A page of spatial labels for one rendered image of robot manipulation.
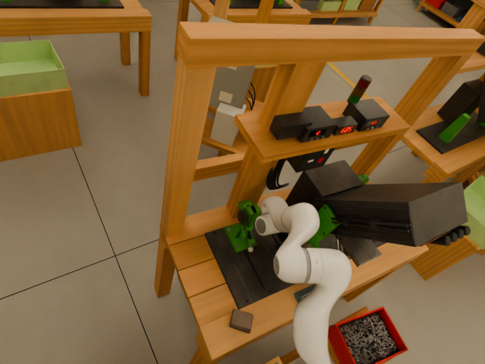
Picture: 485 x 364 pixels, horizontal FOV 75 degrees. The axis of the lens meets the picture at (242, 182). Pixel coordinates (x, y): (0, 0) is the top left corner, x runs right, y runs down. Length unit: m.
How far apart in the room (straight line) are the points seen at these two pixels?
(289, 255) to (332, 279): 0.14
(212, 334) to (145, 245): 1.31
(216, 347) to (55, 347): 1.24
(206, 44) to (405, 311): 2.79
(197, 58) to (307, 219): 0.56
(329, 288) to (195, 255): 0.85
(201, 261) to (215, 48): 1.05
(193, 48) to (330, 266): 0.70
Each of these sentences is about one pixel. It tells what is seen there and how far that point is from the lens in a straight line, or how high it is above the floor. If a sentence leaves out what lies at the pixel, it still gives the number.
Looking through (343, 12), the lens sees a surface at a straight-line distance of 7.38.
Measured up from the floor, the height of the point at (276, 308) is 0.90.
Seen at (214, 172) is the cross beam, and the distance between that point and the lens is 1.52.
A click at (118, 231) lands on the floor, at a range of 2.72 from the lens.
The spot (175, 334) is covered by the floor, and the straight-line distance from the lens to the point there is 2.43.
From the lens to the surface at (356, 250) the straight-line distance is 1.68.
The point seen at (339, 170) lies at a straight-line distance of 1.80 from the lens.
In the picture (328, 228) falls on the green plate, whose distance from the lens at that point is 1.56.
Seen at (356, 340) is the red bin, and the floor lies 0.87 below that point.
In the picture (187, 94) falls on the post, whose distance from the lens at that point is 1.01.
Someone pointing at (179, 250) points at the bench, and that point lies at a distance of 1.66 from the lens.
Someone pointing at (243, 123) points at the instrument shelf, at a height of 1.54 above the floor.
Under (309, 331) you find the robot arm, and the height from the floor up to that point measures 1.49.
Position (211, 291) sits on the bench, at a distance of 1.59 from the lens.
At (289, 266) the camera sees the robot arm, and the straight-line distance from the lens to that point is 0.91.
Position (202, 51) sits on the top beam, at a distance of 0.94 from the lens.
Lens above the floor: 2.35
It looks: 48 degrees down
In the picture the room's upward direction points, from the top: 22 degrees clockwise
